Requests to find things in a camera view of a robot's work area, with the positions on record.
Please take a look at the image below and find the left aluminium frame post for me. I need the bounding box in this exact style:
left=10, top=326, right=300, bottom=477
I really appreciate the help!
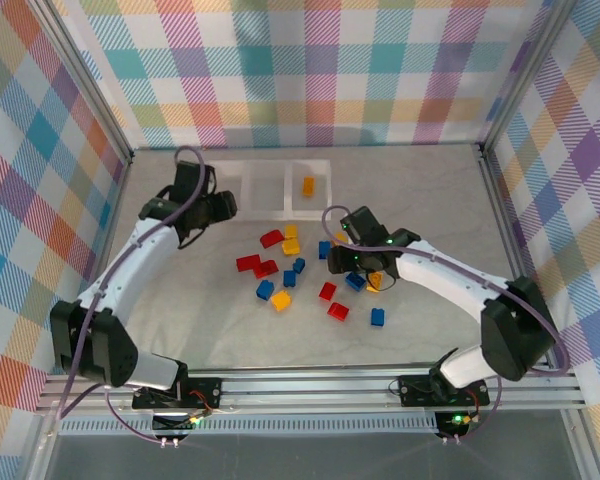
left=32, top=0, right=134, bottom=164

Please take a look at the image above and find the right aluminium frame post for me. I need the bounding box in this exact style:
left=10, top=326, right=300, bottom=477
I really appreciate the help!
left=479, top=0, right=576, bottom=151

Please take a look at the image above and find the aluminium floor rail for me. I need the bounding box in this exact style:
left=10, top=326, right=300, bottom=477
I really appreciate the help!
left=27, top=149, right=134, bottom=480
left=479, top=144, right=600, bottom=480

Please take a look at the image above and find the gripper thin black cable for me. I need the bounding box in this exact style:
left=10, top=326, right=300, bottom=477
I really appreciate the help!
left=377, top=259, right=400, bottom=292
left=176, top=227, right=207, bottom=250

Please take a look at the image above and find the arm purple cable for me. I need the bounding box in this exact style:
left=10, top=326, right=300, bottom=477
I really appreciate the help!
left=54, top=146, right=206, bottom=446
left=322, top=204, right=572, bottom=446

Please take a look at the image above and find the red sloped lego brick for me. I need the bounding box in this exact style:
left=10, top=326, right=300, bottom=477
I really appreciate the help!
left=258, top=228, right=285, bottom=250

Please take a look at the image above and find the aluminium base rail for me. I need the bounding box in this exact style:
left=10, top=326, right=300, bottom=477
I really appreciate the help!
left=39, top=372, right=584, bottom=414

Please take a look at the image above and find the slotted grey cable duct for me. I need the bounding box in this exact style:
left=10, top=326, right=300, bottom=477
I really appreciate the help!
left=59, top=417, right=441, bottom=435

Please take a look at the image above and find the right aluminium floor rail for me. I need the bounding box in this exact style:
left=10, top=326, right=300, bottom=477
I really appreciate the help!
left=479, top=144, right=600, bottom=480

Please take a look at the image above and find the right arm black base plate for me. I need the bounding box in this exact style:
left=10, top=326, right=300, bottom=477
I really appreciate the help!
left=398, top=374, right=491, bottom=407

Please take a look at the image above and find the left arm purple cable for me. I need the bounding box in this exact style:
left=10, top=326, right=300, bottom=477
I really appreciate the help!
left=54, top=146, right=206, bottom=446

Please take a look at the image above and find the white bin for blue bricks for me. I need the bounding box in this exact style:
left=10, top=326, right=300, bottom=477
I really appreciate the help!
left=242, top=160, right=291, bottom=222

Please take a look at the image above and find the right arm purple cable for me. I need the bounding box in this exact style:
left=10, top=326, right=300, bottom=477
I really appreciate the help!
left=322, top=204, right=572, bottom=446

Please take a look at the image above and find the aluminium frame post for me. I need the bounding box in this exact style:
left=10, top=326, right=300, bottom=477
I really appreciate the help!
left=32, top=0, right=134, bottom=164
left=479, top=0, right=576, bottom=151

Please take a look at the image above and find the left gripper thin black cable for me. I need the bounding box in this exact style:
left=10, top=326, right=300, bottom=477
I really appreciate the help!
left=176, top=227, right=207, bottom=250

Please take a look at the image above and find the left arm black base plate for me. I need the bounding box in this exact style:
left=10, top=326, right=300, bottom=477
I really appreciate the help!
left=132, top=377, right=224, bottom=411

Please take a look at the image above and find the right gripper thin black cable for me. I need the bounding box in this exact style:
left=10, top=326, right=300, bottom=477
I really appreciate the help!
left=377, top=259, right=400, bottom=292

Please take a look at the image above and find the left aluminium floor rail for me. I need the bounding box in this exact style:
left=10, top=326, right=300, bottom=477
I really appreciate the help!
left=27, top=149, right=134, bottom=480

